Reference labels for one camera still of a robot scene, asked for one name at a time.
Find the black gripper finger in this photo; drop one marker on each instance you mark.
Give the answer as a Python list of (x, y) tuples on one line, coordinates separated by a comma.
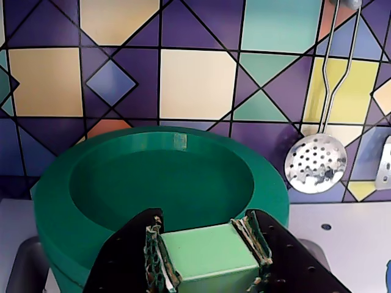
[(122, 265), (293, 265)]

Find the green block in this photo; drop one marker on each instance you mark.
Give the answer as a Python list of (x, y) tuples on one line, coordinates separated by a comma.
[(210, 253)]

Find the small blue screw cap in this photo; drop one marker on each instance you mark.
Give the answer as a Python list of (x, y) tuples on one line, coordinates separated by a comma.
[(326, 226)]

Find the green round pot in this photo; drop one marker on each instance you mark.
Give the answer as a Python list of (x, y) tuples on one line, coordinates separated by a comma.
[(152, 183)]

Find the metal skimmer spoon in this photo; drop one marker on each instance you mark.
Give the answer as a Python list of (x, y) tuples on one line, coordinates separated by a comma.
[(316, 164)]

